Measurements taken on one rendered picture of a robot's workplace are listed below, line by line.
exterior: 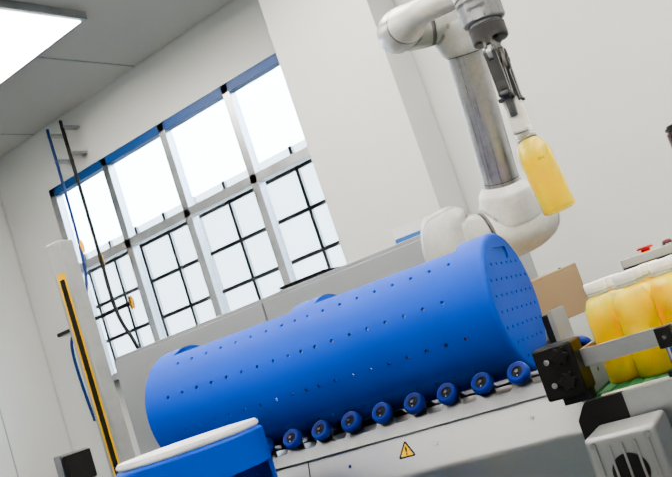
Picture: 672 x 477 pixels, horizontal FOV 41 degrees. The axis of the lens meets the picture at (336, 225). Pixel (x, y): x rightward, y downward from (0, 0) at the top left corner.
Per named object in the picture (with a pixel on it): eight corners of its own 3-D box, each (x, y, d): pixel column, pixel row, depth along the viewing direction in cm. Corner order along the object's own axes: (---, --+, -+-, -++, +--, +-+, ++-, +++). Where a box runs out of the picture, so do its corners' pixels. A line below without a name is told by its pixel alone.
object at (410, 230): (408, 245, 392) (402, 229, 393) (458, 226, 382) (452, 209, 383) (397, 247, 382) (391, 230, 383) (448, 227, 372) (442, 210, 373)
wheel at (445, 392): (439, 388, 179) (434, 384, 178) (459, 382, 177) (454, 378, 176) (440, 408, 176) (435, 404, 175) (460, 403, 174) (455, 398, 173)
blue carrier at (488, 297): (236, 453, 229) (204, 345, 233) (560, 358, 190) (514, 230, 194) (163, 483, 204) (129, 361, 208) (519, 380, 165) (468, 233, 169)
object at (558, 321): (574, 368, 179) (552, 308, 181) (585, 365, 178) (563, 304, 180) (561, 377, 171) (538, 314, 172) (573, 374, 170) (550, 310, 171)
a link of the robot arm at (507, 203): (482, 260, 263) (548, 234, 267) (505, 271, 247) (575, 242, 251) (403, 1, 247) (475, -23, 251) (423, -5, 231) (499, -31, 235)
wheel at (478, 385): (473, 378, 176) (468, 373, 174) (494, 372, 174) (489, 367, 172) (474, 399, 173) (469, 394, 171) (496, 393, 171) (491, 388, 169)
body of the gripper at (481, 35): (473, 35, 188) (488, 76, 187) (462, 27, 181) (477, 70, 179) (507, 20, 185) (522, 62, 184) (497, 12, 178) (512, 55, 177)
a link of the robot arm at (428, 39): (377, 6, 230) (425, -10, 232) (362, 23, 248) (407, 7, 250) (395, 55, 231) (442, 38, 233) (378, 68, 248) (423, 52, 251)
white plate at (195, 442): (83, 477, 166) (85, 483, 166) (195, 442, 153) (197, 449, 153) (180, 440, 190) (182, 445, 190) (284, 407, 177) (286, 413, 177)
